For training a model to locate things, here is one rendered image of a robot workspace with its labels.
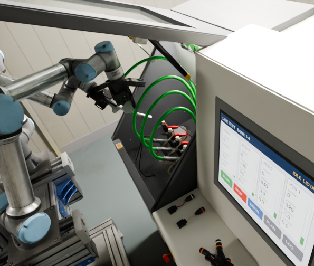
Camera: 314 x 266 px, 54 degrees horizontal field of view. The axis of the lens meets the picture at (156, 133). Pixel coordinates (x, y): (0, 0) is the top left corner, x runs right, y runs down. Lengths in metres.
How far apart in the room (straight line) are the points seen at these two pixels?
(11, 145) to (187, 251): 0.69
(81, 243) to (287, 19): 1.21
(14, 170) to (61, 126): 2.51
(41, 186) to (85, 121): 1.87
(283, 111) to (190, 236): 0.64
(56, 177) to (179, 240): 0.88
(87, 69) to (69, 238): 0.71
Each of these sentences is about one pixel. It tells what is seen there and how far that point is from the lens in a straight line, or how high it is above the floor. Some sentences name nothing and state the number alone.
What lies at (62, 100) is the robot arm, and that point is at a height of 1.37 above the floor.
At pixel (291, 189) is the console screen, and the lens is 0.79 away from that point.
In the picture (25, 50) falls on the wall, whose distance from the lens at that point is 3.28.
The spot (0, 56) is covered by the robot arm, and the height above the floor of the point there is 1.61.
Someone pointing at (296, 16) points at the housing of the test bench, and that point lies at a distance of 1.26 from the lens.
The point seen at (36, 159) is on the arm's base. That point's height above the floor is 1.09.
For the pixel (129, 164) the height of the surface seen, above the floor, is 0.95.
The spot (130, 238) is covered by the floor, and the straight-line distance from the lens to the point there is 2.55.
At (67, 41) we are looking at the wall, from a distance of 3.27.
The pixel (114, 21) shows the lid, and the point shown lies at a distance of 0.90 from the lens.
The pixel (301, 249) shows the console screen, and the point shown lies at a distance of 0.87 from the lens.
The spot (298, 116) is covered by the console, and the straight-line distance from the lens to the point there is 0.71.
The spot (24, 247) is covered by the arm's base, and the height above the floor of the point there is 1.06.
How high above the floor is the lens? 1.96
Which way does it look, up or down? 35 degrees down
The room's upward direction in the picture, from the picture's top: 21 degrees counter-clockwise
